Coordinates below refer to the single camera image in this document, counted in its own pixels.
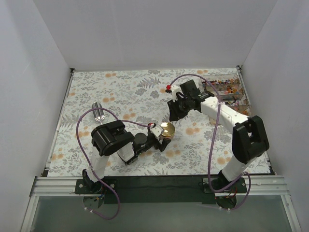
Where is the clear plastic jar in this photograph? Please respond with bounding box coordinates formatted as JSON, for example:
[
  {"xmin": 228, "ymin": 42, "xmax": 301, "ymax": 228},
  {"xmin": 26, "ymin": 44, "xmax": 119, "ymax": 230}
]
[{"xmin": 162, "ymin": 136, "xmax": 174, "ymax": 141}]

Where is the round wooden jar lid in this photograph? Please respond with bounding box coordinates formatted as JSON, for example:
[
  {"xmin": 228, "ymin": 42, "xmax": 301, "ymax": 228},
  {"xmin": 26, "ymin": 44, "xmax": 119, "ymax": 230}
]
[{"xmin": 160, "ymin": 122, "xmax": 175, "ymax": 139}]

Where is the clear acrylic candy organizer box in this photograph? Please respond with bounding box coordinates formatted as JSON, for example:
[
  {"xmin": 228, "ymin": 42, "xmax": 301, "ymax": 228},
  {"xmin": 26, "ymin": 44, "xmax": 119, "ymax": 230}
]
[{"xmin": 203, "ymin": 73, "xmax": 252, "ymax": 116}]

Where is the silver metal scoop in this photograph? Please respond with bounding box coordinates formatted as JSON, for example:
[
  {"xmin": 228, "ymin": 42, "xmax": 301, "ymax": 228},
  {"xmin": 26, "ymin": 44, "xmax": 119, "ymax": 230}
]
[{"xmin": 92, "ymin": 101, "xmax": 105, "ymax": 125}]

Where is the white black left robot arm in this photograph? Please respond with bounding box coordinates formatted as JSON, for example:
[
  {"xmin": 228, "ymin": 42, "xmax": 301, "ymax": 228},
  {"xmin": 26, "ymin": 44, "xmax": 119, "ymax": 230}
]
[{"xmin": 83, "ymin": 120, "xmax": 171, "ymax": 193}]

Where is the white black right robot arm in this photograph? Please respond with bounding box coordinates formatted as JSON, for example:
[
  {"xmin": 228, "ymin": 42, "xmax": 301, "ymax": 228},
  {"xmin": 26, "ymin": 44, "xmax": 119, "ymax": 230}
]
[{"xmin": 166, "ymin": 80, "xmax": 269, "ymax": 193}]

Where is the floral patterned table cloth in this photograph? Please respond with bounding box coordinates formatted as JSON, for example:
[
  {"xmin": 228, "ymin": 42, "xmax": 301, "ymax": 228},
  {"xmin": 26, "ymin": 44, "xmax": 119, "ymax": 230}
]
[{"xmin": 44, "ymin": 68, "xmax": 271, "ymax": 176}]

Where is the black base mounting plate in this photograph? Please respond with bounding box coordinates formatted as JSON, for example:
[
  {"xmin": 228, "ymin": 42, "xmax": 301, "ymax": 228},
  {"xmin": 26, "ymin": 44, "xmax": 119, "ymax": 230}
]
[{"xmin": 74, "ymin": 175, "xmax": 248, "ymax": 205}]

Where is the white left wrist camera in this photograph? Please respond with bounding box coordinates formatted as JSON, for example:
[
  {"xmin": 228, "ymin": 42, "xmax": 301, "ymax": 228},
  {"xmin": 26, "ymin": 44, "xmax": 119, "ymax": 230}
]
[{"xmin": 148, "ymin": 122, "xmax": 164, "ymax": 140}]

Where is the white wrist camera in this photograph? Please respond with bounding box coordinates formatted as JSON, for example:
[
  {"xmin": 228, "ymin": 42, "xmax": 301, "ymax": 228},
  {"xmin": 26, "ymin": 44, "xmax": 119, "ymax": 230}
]
[
  {"xmin": 166, "ymin": 85, "xmax": 181, "ymax": 102},
  {"xmin": 148, "ymin": 122, "xmax": 164, "ymax": 140}
]

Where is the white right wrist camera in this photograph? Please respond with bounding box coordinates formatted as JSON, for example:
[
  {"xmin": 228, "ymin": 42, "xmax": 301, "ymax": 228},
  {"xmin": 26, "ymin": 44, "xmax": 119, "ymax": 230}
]
[{"xmin": 166, "ymin": 85, "xmax": 181, "ymax": 102}]

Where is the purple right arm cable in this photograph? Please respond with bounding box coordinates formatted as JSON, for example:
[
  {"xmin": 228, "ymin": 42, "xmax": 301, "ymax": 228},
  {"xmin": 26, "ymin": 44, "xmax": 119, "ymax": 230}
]
[{"xmin": 169, "ymin": 73, "xmax": 252, "ymax": 211}]

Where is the aluminium frame rail right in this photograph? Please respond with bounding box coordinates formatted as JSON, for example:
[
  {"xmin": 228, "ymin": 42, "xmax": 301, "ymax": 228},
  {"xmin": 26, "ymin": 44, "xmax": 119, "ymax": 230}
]
[{"xmin": 236, "ymin": 65, "xmax": 276, "ymax": 175}]

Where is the aluminium frame rail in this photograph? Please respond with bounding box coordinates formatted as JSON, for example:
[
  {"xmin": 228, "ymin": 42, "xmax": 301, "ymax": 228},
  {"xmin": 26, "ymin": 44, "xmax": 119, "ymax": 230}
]
[
  {"xmin": 21, "ymin": 175, "xmax": 301, "ymax": 232},
  {"xmin": 236, "ymin": 65, "xmax": 276, "ymax": 175}
]

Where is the aluminium front frame rail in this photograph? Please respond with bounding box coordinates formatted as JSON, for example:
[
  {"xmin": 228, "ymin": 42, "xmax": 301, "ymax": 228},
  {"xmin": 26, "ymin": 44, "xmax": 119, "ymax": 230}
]
[{"xmin": 21, "ymin": 175, "xmax": 301, "ymax": 232}]

